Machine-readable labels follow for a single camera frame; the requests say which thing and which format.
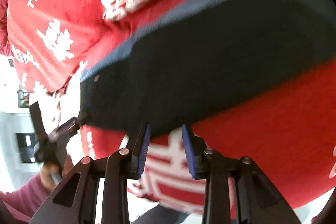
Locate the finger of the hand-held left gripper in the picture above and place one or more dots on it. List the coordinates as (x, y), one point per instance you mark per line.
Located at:
(38, 121)
(68, 129)

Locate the person's left leg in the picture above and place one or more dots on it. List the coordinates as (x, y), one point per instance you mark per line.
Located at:
(162, 214)

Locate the black pants with blue waistband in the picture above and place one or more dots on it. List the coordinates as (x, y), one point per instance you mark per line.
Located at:
(199, 69)

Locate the person's left hand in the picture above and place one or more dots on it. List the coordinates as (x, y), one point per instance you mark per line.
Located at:
(50, 175)

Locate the person's left forearm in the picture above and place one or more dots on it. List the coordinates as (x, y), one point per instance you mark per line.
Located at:
(23, 200)

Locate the red printed sofa cover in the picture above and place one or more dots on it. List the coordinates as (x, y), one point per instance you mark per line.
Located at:
(78, 3)

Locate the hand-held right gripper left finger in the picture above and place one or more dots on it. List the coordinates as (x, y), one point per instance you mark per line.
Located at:
(143, 153)

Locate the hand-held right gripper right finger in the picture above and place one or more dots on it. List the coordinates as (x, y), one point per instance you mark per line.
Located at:
(188, 153)

